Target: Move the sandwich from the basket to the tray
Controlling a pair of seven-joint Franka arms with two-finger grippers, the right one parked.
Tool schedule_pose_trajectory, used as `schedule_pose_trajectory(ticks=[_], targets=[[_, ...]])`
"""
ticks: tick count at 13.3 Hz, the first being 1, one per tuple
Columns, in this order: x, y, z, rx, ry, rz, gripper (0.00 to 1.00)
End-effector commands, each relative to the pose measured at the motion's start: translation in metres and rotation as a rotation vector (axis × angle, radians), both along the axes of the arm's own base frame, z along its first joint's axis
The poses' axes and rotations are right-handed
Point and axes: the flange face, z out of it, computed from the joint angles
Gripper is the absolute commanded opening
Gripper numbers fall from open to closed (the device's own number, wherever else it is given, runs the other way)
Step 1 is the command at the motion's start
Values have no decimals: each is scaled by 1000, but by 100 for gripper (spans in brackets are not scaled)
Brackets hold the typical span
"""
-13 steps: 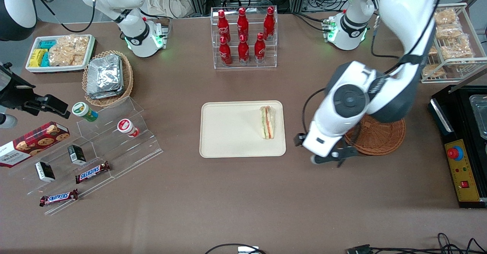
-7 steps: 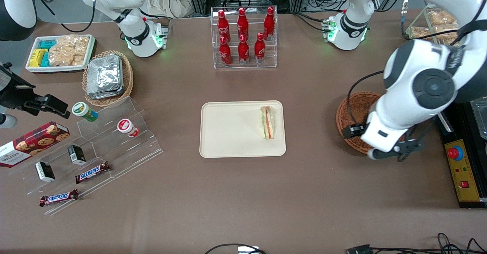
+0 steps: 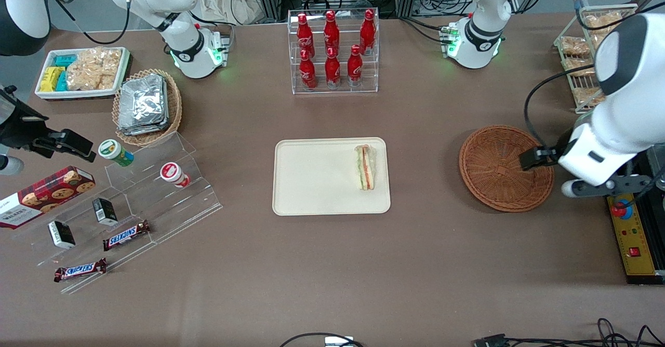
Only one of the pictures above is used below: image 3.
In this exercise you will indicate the beige plastic tray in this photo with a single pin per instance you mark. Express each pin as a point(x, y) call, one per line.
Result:
point(317, 181)

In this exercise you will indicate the black control box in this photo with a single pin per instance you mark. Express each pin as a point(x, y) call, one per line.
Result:
point(660, 232)

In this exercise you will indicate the red lid cup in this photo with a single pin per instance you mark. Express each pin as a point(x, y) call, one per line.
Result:
point(172, 173)

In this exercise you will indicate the bagged bread pastry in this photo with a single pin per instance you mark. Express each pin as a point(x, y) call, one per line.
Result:
point(602, 21)
point(587, 96)
point(577, 66)
point(596, 39)
point(575, 45)

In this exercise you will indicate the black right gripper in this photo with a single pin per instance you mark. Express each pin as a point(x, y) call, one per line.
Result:
point(16, 126)

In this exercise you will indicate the red cola bottle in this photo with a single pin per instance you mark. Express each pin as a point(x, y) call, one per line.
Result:
point(307, 71)
point(304, 35)
point(331, 32)
point(332, 70)
point(355, 67)
point(367, 32)

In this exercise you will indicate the silver foil packets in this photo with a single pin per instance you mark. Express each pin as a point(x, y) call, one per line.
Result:
point(143, 103)

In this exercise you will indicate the red emergency stop button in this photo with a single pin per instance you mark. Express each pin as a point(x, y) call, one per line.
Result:
point(619, 211)

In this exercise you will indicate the white rectangular snack tray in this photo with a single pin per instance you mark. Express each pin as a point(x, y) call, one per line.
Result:
point(124, 58)

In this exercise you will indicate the yellow control panel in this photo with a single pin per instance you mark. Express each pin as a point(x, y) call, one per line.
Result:
point(636, 238)

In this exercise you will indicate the triangle sandwich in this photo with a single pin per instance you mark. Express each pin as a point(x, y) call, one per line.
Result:
point(366, 168)

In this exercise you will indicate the light oval wicker basket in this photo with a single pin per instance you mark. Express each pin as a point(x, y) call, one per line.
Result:
point(174, 108)

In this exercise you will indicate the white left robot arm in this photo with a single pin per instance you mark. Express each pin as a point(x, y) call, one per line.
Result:
point(628, 92)

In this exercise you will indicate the round brown wicker basket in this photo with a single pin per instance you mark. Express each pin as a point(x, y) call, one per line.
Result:
point(493, 175)

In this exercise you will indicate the green lid cup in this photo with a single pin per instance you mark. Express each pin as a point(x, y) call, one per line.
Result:
point(113, 151)

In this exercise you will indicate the small white device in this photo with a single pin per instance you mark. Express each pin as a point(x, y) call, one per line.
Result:
point(338, 342)

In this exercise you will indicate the red tartan cookie box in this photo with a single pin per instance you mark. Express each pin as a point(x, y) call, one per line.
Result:
point(47, 194)

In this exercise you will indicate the small black box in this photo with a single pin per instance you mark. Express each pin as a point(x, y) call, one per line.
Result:
point(61, 234)
point(105, 212)

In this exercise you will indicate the beige cloth bag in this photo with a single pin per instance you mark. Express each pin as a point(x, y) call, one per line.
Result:
point(228, 1)

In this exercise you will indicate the clear bag of rice crackers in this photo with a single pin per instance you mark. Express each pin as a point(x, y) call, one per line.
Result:
point(93, 69)

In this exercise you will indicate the brown Snickers bar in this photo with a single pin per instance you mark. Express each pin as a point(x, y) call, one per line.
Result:
point(79, 270)
point(126, 235)

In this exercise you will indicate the clear acrylic bottle rack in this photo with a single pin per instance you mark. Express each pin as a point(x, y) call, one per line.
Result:
point(335, 90)

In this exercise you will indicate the clear acrylic step shelf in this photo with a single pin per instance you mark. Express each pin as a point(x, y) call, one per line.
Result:
point(171, 212)

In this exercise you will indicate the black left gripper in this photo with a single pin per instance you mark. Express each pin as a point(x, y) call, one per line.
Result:
point(562, 143)

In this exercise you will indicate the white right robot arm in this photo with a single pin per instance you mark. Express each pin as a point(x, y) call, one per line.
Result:
point(182, 40)

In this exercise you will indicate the teal snack packet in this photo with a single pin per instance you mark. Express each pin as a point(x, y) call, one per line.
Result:
point(62, 82)
point(65, 60)

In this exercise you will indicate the yellow snack packet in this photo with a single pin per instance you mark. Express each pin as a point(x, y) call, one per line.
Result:
point(50, 79)

